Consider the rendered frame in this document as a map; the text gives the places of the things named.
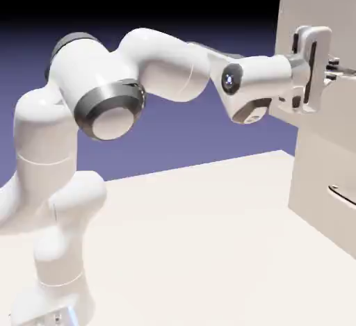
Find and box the pale beige cabinet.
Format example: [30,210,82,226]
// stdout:
[273,0,356,261]

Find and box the pale beige closed drawer front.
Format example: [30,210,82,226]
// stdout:
[288,125,356,261]

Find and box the dark curved drawer handle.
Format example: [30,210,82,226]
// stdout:
[327,184,356,210]
[329,63,356,77]

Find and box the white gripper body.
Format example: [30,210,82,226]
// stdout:
[299,25,334,115]

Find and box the pale beige pulled-out drawer front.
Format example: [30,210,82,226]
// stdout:
[273,0,356,149]

